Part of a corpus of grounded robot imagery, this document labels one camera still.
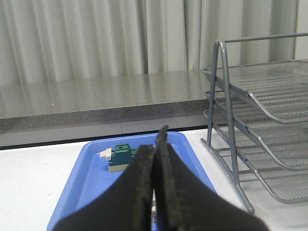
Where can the green terminal block component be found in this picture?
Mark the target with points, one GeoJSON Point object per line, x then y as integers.
{"type": "Point", "coordinates": [119, 157]}

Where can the white pleated curtain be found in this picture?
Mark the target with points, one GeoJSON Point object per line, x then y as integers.
{"type": "Point", "coordinates": [53, 40]}

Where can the grey rack frame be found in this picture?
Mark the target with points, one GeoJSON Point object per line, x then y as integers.
{"type": "Point", "coordinates": [257, 122]}

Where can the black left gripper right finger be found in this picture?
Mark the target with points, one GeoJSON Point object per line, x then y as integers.
{"type": "Point", "coordinates": [185, 203]}

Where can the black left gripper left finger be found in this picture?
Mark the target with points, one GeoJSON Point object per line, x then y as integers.
{"type": "Point", "coordinates": [125, 206]}

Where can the grey stone counter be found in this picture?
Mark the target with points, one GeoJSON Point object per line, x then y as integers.
{"type": "Point", "coordinates": [99, 100]}

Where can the blue plastic tray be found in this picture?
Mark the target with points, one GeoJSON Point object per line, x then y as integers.
{"type": "Point", "coordinates": [90, 176]}

